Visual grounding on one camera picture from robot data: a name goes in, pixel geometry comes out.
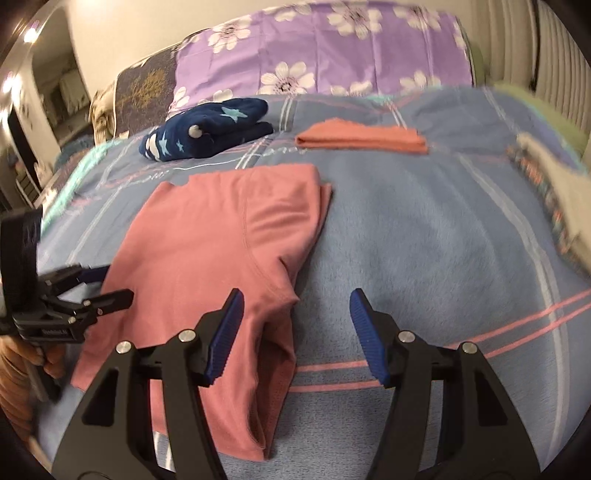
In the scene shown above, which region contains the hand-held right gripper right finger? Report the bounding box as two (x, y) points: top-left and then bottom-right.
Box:
(349, 288), (541, 480)

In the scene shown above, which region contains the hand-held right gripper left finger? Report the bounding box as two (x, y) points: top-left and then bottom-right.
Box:
(52, 288), (245, 480)

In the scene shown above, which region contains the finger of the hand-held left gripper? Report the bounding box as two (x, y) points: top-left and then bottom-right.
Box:
(46, 288), (134, 325)
(39, 264), (112, 297)

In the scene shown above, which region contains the pink shirt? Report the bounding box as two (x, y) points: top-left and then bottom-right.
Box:
(70, 164), (334, 461)

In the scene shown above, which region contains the beige garment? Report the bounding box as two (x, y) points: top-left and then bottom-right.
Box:
(508, 131), (591, 259)

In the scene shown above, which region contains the person's left forearm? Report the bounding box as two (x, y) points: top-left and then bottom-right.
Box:
(0, 336), (37, 440)

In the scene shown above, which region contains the person's left hand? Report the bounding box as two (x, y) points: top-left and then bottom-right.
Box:
(21, 344), (66, 380)

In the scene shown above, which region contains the white shelf unit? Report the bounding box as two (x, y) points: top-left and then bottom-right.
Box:
(15, 166), (44, 208)

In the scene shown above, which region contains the blue striped blanket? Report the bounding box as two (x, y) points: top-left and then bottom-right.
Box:
(28, 85), (591, 480)

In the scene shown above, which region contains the cream patterned cloth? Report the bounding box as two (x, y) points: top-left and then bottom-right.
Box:
(89, 82), (117, 141)

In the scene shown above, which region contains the orange cloth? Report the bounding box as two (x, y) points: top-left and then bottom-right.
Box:
(294, 119), (430, 155)

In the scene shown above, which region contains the navy star-print garment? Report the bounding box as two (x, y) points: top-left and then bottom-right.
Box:
(139, 98), (274, 162)

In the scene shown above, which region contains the dark floral cloth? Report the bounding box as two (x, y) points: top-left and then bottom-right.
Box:
(113, 51), (181, 137)

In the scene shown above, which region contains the purple floral bed sheet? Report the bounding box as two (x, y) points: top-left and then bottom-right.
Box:
(168, 4), (474, 114)

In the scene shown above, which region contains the small green pillow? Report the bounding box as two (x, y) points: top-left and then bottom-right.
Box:
(466, 39), (488, 88)

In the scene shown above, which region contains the large green pillow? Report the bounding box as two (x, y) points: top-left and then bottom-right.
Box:
(494, 80), (591, 158)

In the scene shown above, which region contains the white ribbed radiator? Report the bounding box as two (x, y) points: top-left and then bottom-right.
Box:
(485, 0), (587, 125)

